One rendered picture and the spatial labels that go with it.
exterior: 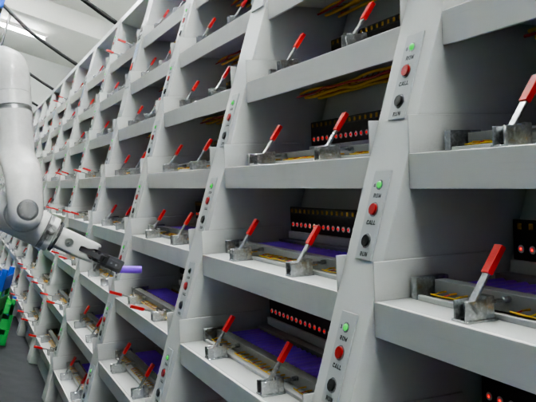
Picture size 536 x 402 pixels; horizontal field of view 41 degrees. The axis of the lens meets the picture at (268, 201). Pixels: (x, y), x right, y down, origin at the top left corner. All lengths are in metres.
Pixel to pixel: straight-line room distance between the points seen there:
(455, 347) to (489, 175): 0.19
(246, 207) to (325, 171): 0.48
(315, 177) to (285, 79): 0.30
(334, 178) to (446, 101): 0.23
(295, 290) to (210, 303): 0.48
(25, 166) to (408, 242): 1.01
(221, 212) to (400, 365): 0.72
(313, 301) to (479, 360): 0.37
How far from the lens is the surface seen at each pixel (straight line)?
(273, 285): 1.21
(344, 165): 1.09
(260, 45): 1.63
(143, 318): 1.89
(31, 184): 1.68
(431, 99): 0.97
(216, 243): 1.57
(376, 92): 1.50
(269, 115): 1.62
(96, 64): 4.41
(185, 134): 2.28
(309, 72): 1.32
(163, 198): 2.26
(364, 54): 1.16
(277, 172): 1.31
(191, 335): 1.58
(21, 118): 1.79
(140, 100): 2.98
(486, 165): 0.83
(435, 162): 0.90
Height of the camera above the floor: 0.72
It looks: 5 degrees up
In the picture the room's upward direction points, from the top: 14 degrees clockwise
